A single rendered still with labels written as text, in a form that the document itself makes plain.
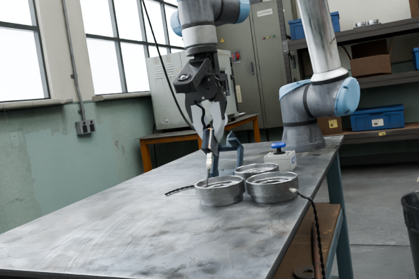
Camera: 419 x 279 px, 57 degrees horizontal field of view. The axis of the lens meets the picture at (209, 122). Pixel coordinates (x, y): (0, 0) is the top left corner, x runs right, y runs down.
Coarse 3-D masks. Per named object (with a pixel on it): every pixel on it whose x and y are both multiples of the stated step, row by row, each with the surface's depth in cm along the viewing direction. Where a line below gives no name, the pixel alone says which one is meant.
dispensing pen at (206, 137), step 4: (212, 120) 87; (212, 124) 87; (212, 128) 87; (204, 132) 85; (208, 132) 85; (204, 136) 84; (208, 136) 84; (204, 140) 84; (208, 140) 84; (204, 144) 83; (208, 144) 83; (204, 148) 83; (208, 148) 83; (204, 152) 85; (208, 152) 84; (212, 152) 84; (208, 156) 83; (212, 156) 84; (208, 160) 83; (212, 160) 84; (208, 164) 83; (208, 168) 82; (208, 172) 82; (208, 176) 82
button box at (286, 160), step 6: (294, 150) 106; (264, 156) 103; (270, 156) 102; (276, 156) 101; (282, 156) 100; (288, 156) 100; (294, 156) 105; (264, 162) 103; (270, 162) 102; (276, 162) 101; (282, 162) 101; (288, 162) 100; (294, 162) 104; (282, 168) 101; (288, 168) 100; (294, 168) 103
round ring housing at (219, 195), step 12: (204, 180) 86; (216, 180) 87; (228, 180) 87; (240, 180) 84; (204, 192) 78; (216, 192) 77; (228, 192) 77; (240, 192) 79; (204, 204) 80; (216, 204) 78; (228, 204) 78
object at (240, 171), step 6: (240, 168) 95; (246, 168) 96; (252, 168) 96; (258, 168) 96; (264, 168) 95; (270, 168) 94; (276, 168) 88; (234, 174) 91; (240, 174) 88; (246, 174) 87; (252, 174) 87; (246, 186) 88
